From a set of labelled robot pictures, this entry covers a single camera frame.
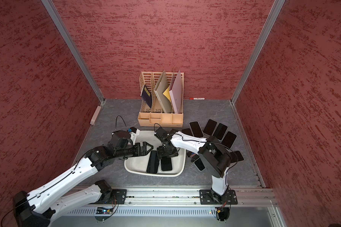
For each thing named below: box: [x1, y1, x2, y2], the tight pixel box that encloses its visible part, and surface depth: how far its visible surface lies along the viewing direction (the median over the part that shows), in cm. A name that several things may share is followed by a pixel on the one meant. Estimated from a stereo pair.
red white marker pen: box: [188, 97, 206, 101], surface depth 126 cm
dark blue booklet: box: [140, 84, 153, 109], surface depth 112 cm
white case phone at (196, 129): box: [188, 120, 205, 139], surface depth 105 cm
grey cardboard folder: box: [153, 69, 172, 114], surface depth 93 cm
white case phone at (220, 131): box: [212, 122, 229, 142], surface depth 103 cm
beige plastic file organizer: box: [137, 71, 185, 128], surface depth 103 cm
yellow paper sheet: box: [162, 86, 172, 105], surface depth 91 cm
